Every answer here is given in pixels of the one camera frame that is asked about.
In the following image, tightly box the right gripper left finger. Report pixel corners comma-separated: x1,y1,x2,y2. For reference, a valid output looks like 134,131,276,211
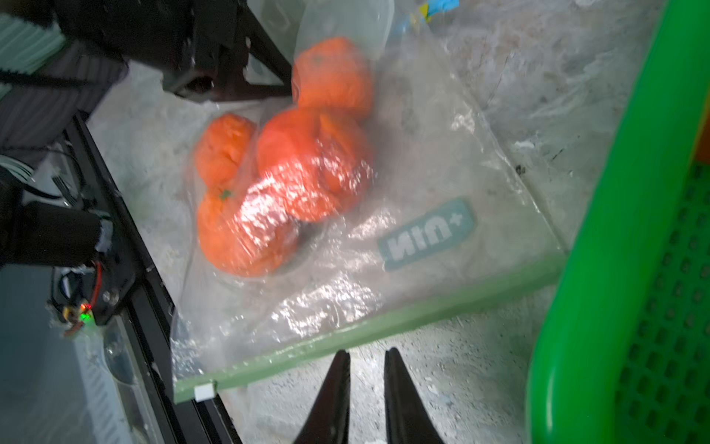
294,350,351,444

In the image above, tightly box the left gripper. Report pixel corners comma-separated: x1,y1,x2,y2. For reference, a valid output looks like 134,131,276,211
55,1,292,103

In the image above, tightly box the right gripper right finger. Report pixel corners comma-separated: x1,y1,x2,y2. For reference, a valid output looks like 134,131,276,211
384,348,444,444

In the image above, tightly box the green plastic basket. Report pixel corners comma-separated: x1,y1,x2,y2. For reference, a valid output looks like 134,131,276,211
526,1,709,443

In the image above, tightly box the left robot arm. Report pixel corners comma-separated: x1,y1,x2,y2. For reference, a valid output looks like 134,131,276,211
1,1,291,268

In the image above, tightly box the orange bag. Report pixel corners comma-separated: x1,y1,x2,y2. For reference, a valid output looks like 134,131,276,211
196,182,300,278
194,113,257,187
291,37,375,120

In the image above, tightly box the white slotted cable duct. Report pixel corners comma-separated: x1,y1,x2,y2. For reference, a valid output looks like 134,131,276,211
73,337,133,443

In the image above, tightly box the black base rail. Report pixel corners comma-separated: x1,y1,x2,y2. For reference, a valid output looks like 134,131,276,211
64,112,241,443

